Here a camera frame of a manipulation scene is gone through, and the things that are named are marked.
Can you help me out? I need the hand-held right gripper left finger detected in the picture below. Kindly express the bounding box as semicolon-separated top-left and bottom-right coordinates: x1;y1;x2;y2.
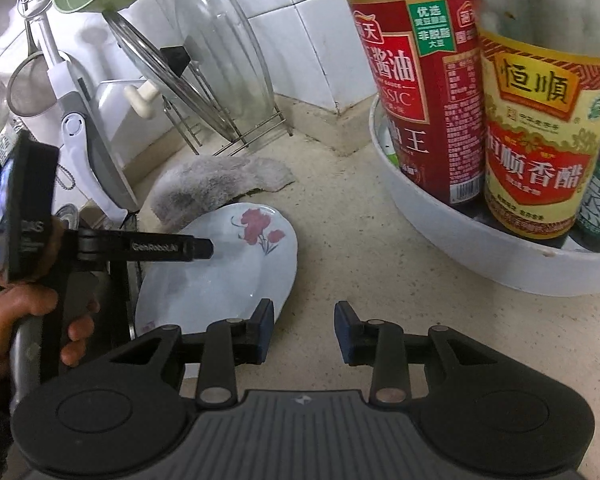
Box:
98;298;276;406

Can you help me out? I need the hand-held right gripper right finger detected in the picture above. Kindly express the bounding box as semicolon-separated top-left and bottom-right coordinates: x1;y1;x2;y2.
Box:
333;301;506;406

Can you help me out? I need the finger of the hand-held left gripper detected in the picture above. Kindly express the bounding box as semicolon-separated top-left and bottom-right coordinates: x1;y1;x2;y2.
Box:
77;229;215;264

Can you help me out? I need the white plate with red flower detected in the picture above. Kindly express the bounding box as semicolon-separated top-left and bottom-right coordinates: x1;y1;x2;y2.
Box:
134;202;299;338

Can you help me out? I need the person's left hand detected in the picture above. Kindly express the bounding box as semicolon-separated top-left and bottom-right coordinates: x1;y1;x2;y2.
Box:
0;284;101;378

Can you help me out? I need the grey dish cloth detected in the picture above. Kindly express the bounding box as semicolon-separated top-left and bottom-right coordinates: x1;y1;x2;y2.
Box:
150;155;296;226

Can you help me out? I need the white grey handheld appliance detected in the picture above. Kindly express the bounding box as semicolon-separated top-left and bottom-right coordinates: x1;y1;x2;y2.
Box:
17;0;141;213

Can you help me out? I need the metal mesh strainer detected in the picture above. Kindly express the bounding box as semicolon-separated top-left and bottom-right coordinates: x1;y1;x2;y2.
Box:
6;0;56;118

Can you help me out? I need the white round tray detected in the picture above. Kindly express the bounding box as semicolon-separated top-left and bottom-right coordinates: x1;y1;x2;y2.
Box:
367;95;600;297

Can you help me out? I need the cream plastic knob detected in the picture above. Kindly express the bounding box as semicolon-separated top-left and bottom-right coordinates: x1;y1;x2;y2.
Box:
124;81;159;119

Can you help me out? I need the metal lid rack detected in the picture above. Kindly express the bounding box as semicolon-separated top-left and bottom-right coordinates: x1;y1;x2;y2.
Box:
162;95;293;156

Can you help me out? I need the glass lid with black knob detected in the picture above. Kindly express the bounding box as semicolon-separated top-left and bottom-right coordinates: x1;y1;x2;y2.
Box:
102;10;241;143

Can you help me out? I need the large clear glass lid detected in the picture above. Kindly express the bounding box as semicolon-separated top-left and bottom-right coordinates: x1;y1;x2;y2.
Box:
160;0;276;128

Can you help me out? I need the red label sauce bottle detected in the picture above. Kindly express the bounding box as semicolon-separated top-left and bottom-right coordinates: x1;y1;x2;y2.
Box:
336;0;486;206

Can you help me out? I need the yellow label vinegar bottle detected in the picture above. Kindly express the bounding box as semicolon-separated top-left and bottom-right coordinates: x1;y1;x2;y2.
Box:
467;0;600;241

